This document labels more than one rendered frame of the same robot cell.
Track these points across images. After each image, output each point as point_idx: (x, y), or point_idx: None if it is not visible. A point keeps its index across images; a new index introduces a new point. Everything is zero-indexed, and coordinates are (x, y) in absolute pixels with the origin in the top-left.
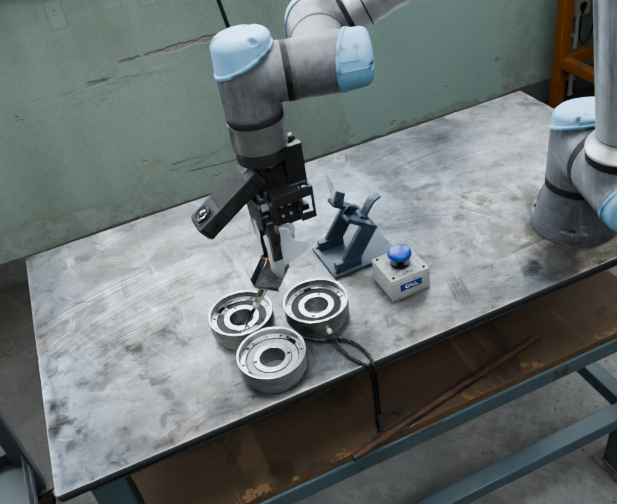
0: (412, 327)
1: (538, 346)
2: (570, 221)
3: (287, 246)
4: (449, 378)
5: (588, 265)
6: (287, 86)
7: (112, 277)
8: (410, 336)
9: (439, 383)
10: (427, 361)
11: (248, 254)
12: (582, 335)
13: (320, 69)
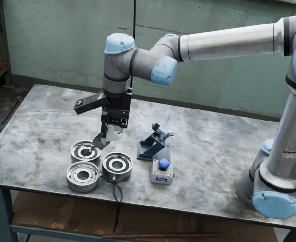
0: (148, 197)
1: (215, 239)
2: (250, 193)
3: (110, 134)
4: (166, 229)
5: (245, 217)
6: (129, 68)
7: (57, 108)
8: (145, 200)
9: (160, 228)
10: (163, 216)
11: None
12: None
13: (145, 68)
